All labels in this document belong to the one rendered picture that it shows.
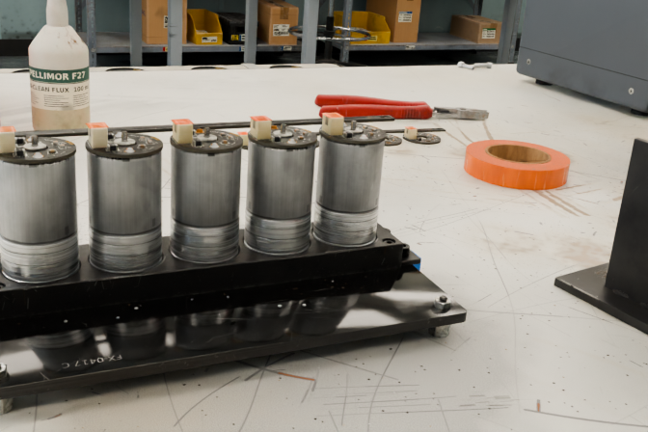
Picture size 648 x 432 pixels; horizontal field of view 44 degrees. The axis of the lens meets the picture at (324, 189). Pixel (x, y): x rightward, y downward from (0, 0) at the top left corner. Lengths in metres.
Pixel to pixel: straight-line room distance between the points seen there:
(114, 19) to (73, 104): 4.23
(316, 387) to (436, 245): 0.13
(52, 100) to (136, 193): 0.24
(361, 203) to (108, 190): 0.09
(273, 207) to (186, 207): 0.03
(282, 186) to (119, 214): 0.06
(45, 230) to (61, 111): 0.24
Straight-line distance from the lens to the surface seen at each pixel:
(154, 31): 4.34
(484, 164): 0.46
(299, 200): 0.29
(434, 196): 0.43
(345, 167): 0.29
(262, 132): 0.28
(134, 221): 0.27
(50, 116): 0.50
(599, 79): 0.70
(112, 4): 4.72
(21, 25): 4.67
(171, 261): 0.29
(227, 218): 0.28
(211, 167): 0.27
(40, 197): 0.26
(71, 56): 0.50
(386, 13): 4.94
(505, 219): 0.41
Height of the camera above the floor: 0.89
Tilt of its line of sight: 20 degrees down
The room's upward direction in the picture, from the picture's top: 4 degrees clockwise
